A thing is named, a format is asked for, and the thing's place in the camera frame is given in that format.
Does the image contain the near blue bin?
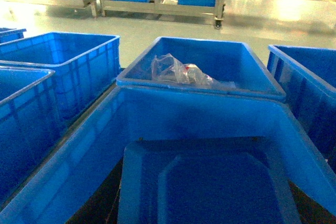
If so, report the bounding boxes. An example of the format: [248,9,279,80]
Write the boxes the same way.
[1,87,335,223]

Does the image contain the blue bin with plastic bag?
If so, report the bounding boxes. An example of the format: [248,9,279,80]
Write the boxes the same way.
[117,37,286,102]

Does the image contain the blue bin left rear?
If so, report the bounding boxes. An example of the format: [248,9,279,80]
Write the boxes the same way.
[1,32,121,122]

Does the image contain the blue bin left front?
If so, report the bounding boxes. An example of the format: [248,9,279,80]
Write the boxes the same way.
[1,66,62,204]

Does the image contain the blue bin right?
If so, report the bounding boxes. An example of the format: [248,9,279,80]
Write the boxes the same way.
[267,45,335,169]

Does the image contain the clear plastic bag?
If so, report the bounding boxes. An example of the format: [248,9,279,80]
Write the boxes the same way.
[151,52,218,87]

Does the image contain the steel cart with wheels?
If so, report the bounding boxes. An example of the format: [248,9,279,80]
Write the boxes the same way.
[83,0,229,30]

